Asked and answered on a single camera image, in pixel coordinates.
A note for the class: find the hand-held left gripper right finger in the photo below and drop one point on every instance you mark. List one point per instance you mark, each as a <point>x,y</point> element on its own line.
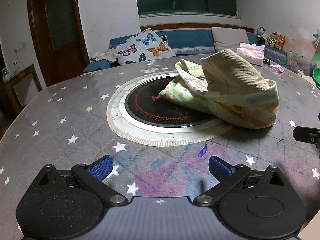
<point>219,168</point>

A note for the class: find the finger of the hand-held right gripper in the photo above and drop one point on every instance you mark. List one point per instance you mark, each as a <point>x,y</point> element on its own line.
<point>306,134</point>

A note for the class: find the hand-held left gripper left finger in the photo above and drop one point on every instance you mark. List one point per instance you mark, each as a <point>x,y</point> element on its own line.
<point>102,168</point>

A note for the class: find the patterned yellow garment olive lining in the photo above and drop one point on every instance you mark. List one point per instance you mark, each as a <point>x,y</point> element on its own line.
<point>232,90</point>

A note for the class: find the green plastic bowl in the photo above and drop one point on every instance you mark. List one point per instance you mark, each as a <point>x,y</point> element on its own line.
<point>316,77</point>

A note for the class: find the clear plastic storage box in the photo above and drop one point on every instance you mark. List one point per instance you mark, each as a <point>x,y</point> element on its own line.
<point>298,63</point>

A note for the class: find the small pink cloth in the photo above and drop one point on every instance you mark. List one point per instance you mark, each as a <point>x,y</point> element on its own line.
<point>277,68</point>

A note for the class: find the grey star tablecloth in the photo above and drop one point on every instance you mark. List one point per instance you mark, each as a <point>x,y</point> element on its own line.
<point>62,105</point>

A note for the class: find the round black induction cooktop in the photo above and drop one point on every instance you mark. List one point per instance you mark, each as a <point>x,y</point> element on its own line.
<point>150,110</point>

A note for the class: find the colourful pinwheel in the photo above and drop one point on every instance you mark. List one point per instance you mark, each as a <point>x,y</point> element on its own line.
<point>317,42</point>

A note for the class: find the orange fox plush toy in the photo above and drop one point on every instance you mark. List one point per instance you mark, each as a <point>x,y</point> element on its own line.
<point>280,42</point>

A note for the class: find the pink tissue pack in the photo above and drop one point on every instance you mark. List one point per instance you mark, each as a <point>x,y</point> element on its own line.
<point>250,56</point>

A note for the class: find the panda plush toy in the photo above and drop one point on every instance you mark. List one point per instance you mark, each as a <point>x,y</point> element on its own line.
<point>261,33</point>

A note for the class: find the crumpled cream cloth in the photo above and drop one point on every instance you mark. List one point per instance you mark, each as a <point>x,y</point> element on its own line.
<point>105,55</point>

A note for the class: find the wooden side cabinet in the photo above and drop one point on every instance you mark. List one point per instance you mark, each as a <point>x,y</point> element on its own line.
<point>25,76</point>

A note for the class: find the plain white pillow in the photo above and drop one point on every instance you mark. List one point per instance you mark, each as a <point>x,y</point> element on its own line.
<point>227,38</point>

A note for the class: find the butterfly print pillow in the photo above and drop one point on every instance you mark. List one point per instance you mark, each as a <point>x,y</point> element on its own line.
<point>145,47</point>

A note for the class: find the glass jar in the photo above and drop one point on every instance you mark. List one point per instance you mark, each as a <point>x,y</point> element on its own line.
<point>17,67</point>

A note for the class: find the blue sofa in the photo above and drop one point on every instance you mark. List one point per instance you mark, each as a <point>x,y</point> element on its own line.
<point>185,40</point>

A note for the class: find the brown wooden door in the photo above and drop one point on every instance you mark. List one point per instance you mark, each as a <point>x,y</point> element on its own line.
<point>60,30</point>

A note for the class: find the white wall socket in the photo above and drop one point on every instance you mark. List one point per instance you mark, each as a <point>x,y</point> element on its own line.
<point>20,47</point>

